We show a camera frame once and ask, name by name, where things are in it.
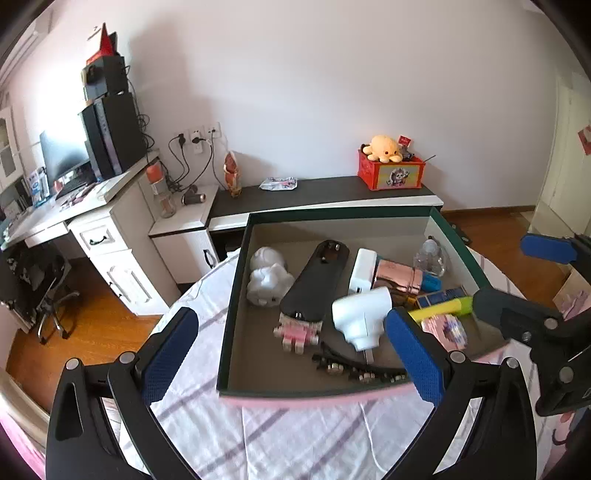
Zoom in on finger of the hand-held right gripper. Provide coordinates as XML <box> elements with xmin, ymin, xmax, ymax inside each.
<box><xmin>473</xmin><ymin>286</ymin><xmax>566</xmax><ymax>344</ymax></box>
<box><xmin>521</xmin><ymin>233</ymin><xmax>591</xmax><ymax>266</ymax></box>

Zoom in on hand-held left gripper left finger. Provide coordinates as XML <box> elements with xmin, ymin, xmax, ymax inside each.
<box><xmin>45</xmin><ymin>307</ymin><xmax>199</xmax><ymax>480</ymax></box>

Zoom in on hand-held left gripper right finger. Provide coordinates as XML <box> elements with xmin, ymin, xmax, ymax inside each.
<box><xmin>385</xmin><ymin>307</ymin><xmax>540</xmax><ymax>480</ymax></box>

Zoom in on pink block donut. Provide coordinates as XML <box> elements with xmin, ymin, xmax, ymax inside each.
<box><xmin>421</xmin><ymin>314</ymin><xmax>468</xmax><ymax>352</ymax></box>

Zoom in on black flowered hair clip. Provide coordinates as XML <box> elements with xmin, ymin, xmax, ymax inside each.
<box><xmin>311</xmin><ymin>342</ymin><xmax>411</xmax><ymax>384</ymax></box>

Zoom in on yellow plastic bar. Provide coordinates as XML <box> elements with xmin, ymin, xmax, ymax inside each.
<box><xmin>409</xmin><ymin>296</ymin><xmax>474</xmax><ymax>322</ymax></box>

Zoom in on white plug adapter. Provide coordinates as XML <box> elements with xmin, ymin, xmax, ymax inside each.
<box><xmin>331</xmin><ymin>286</ymin><xmax>393</xmax><ymax>365</ymax></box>

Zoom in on rose gold metallic case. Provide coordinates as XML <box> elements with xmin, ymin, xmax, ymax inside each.
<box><xmin>372</xmin><ymin>259</ymin><xmax>424</xmax><ymax>296</ymax></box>

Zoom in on clear glass bottle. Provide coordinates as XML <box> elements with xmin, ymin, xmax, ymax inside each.
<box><xmin>412</xmin><ymin>235</ymin><xmax>451</xmax><ymax>278</ymax></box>

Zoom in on pink storage box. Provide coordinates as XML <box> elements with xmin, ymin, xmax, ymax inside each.
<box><xmin>217</xmin><ymin>205</ymin><xmax>513</xmax><ymax>409</ymax></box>

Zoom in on white charger block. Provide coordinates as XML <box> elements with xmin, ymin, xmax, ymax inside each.
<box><xmin>347</xmin><ymin>248</ymin><xmax>380</xmax><ymax>295</ymax></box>

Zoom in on small pink block figure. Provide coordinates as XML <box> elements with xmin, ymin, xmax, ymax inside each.
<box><xmin>273</xmin><ymin>318</ymin><xmax>324</xmax><ymax>356</ymax></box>

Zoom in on black silicone case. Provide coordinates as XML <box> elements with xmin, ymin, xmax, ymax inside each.
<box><xmin>279</xmin><ymin>240</ymin><xmax>349</xmax><ymax>321</ymax></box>

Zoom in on white animal-shaped toy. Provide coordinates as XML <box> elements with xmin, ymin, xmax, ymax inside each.
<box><xmin>246</xmin><ymin>247</ymin><xmax>295</xmax><ymax>306</ymax></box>

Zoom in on cardboard box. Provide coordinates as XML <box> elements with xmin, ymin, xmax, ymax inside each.
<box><xmin>551</xmin><ymin>265</ymin><xmax>591</xmax><ymax>319</ymax></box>

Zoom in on pink printed bed sheet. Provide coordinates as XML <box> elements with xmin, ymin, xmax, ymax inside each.
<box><xmin>536</xmin><ymin>406</ymin><xmax>591</xmax><ymax>480</ymax></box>

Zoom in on white door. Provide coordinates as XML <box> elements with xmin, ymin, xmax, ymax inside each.
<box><xmin>529</xmin><ymin>71</ymin><xmax>591</xmax><ymax>236</ymax></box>

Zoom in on white side cabinet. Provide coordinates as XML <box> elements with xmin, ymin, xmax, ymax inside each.
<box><xmin>148</xmin><ymin>184</ymin><xmax>220</xmax><ymax>287</ymax></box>

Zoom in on white desk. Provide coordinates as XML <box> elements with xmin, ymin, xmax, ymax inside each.
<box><xmin>0</xmin><ymin>152</ymin><xmax>181</xmax><ymax>317</ymax></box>

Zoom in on striped white tablecloth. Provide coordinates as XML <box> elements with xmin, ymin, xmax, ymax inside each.
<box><xmin>115</xmin><ymin>242</ymin><xmax>568</xmax><ymax>480</ymax></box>

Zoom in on black office chair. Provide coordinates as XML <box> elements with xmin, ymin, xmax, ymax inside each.
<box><xmin>0</xmin><ymin>242</ymin><xmax>81</xmax><ymax>344</ymax></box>

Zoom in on black hair dryer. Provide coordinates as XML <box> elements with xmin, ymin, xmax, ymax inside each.
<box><xmin>181</xmin><ymin>185</ymin><xmax>208</xmax><ymax>207</ymax></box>

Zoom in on bottle with orange cap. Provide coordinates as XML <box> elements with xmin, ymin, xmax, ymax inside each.
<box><xmin>147</xmin><ymin>165</ymin><xmax>177</xmax><ymax>219</ymax></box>

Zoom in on red printed box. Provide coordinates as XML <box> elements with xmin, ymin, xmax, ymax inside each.
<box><xmin>357</xmin><ymin>148</ymin><xmax>426</xmax><ymax>191</ymax></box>

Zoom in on pink fuzzy blanket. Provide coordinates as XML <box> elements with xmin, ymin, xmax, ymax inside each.
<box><xmin>0</xmin><ymin>401</ymin><xmax>51</xmax><ymax>480</ymax></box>

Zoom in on low black-topped bench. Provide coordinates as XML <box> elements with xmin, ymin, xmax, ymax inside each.
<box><xmin>208</xmin><ymin>175</ymin><xmax>445</xmax><ymax>259</ymax></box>

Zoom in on anatomical body model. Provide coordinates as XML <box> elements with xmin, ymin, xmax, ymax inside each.
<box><xmin>224</xmin><ymin>151</ymin><xmax>243</xmax><ymax>199</ymax></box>

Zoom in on orange octopus plush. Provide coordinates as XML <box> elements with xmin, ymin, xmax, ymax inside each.
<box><xmin>361</xmin><ymin>135</ymin><xmax>404</xmax><ymax>163</ymax></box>

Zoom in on printed plastic packet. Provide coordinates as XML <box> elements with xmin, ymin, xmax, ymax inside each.
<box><xmin>259</xmin><ymin>176</ymin><xmax>298</xmax><ymax>191</ymax></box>

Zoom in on blue packet box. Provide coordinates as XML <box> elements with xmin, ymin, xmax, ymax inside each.
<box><xmin>27</xmin><ymin>168</ymin><xmax>51</xmax><ymax>204</ymax></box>

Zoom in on black computer tower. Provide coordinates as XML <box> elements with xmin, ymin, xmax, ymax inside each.
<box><xmin>78</xmin><ymin>90</ymin><xmax>147</xmax><ymax>182</ymax></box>

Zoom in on black computer monitor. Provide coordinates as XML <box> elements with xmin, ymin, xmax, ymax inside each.
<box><xmin>39</xmin><ymin>130</ymin><xmax>93</xmax><ymax>185</ymax></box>

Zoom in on white glass-door cabinet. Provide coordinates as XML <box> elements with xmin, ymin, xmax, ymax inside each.
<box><xmin>0</xmin><ymin>105</ymin><xmax>21</xmax><ymax>190</ymax></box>

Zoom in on black box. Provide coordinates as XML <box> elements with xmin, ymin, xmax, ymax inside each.
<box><xmin>82</xmin><ymin>54</ymin><xmax>127</xmax><ymax>102</ymax></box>

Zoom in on red triangular board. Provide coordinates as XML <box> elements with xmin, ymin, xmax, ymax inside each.
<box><xmin>98</xmin><ymin>22</ymin><xmax>120</xmax><ymax>58</ymax></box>

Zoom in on white air conditioner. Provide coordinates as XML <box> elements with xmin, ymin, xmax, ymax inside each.
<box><xmin>16</xmin><ymin>9</ymin><xmax>56</xmax><ymax>51</ymax></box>

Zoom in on black power cables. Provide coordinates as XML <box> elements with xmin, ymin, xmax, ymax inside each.
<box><xmin>166</xmin><ymin>136</ymin><xmax>222</xmax><ymax>192</ymax></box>

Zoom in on white wall sockets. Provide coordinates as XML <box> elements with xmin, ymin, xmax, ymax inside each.
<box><xmin>174</xmin><ymin>122</ymin><xmax>222</xmax><ymax>146</ymax></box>

